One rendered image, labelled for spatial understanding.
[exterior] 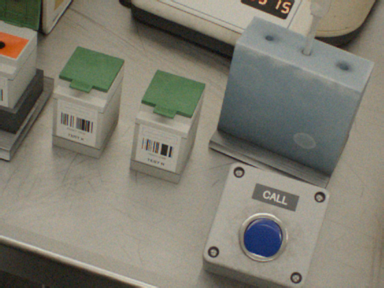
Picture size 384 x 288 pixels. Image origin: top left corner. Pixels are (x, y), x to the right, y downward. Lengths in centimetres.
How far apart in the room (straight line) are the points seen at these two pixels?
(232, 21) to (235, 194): 24
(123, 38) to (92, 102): 16
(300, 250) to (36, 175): 22
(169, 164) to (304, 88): 12
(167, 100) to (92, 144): 7
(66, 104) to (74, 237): 10
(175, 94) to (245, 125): 8
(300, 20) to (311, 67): 14
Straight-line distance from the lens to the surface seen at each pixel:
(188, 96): 64
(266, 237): 56
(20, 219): 63
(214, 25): 77
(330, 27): 80
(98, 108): 64
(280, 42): 65
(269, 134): 68
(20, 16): 67
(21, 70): 66
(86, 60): 66
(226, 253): 56
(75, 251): 62
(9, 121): 67
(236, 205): 57
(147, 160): 66
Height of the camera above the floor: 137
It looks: 44 degrees down
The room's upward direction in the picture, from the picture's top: 11 degrees clockwise
